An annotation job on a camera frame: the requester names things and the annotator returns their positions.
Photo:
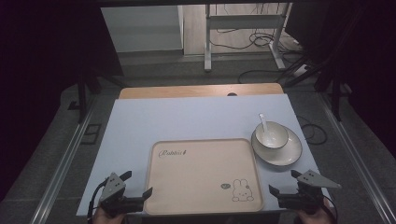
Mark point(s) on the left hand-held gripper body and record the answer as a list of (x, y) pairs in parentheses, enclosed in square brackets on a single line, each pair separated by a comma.
[(113, 188)]

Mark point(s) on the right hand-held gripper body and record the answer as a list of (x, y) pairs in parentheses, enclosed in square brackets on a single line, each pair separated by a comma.
[(311, 182)]

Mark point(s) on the person's left hand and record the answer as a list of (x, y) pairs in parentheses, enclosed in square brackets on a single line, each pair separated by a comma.
[(104, 218)]

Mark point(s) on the person's right hand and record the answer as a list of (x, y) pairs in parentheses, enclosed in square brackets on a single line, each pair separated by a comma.
[(317, 217)]

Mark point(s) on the white plate with dark rim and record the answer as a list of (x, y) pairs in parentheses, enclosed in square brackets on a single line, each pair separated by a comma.
[(285, 155)]

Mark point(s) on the white bowl with dark rim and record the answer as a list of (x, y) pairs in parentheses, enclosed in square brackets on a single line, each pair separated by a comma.
[(278, 130)]

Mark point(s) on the black floor socket plate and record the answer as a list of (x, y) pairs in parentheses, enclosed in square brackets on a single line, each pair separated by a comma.
[(91, 133)]

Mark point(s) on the beige tray with rabbit print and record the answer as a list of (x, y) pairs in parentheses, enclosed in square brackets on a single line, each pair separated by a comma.
[(199, 177)]

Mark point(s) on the white ceramic spoon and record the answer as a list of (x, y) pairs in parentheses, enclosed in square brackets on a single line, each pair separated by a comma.
[(264, 124)]

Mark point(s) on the white table cover sheet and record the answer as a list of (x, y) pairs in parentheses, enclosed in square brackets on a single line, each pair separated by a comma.
[(174, 121)]

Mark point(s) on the black tripod stand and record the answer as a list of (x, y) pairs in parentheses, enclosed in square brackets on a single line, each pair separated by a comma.
[(334, 90)]

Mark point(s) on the black metal stand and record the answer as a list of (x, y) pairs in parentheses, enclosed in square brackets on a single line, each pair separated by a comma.
[(82, 93)]

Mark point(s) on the white power strip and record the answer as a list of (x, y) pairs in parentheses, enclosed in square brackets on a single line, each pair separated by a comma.
[(301, 70)]

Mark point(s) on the white cabinet panel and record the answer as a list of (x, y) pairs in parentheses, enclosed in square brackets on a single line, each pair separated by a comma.
[(143, 29)]

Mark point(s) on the aluminium rail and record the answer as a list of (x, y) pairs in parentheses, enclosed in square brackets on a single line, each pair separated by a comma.
[(358, 161), (62, 165)]

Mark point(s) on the white metal desk frame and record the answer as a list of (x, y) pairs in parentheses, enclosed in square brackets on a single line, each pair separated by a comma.
[(243, 21)]

